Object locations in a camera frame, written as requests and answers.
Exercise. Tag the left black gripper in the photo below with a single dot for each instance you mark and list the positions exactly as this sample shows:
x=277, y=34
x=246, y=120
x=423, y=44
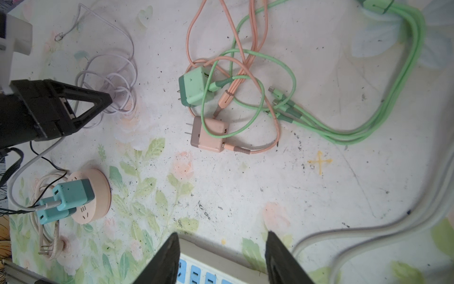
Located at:
x=39, y=110

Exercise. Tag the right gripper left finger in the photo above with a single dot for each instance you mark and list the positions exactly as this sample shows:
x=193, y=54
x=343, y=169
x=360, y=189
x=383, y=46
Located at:
x=164, y=266

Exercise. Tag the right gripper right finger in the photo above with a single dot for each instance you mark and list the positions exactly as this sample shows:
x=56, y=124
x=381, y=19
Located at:
x=282, y=267

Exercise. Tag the white blue rectangular power strip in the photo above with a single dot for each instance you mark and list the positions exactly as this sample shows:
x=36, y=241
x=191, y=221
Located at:
x=198, y=266

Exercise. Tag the round pink power strip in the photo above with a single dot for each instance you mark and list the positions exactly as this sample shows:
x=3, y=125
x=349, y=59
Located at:
x=99, y=205

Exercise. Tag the green charger plug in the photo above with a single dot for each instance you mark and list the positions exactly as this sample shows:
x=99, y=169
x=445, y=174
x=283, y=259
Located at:
x=192, y=86

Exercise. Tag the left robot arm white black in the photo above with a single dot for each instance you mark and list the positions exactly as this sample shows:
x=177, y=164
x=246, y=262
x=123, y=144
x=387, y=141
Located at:
x=17, y=37

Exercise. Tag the pink charger plug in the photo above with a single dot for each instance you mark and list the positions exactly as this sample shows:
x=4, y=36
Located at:
x=201, y=139

